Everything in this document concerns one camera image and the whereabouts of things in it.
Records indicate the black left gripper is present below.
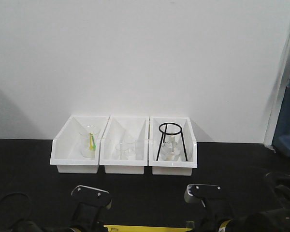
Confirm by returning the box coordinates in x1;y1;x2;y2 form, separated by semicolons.
63;185;112;232

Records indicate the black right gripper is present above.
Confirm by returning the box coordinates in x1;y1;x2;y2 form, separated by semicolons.
184;184;234;232

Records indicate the yellow plastic tray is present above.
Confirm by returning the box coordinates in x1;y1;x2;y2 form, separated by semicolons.
105;221;196;232

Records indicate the white storage bin left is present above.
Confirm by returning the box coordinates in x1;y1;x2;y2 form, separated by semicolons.
50;116;110;174

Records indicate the white storage bin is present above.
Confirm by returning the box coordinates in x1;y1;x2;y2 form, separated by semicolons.
100;116;149;174
50;116;110;174
148;117;198;176

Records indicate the clear glass beakers middle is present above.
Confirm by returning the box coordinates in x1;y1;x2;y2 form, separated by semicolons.
115;135;136;160

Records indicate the white storage bin middle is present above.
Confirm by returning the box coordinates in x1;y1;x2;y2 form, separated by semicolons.
100;116;149;174

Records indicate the clear beaker with sticks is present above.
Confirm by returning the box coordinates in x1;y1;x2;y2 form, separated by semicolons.
80;125;100;159

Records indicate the clear glass flask right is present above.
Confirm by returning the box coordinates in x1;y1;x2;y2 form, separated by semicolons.
160;135;181;161

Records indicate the white storage bin right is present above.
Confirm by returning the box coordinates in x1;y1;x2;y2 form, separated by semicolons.
148;117;198;176

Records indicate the black cable loop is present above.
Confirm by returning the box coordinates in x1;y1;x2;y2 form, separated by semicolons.
0;192;32;223

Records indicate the black wire tripod stand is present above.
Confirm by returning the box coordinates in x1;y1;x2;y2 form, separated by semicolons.
155;122;188;161

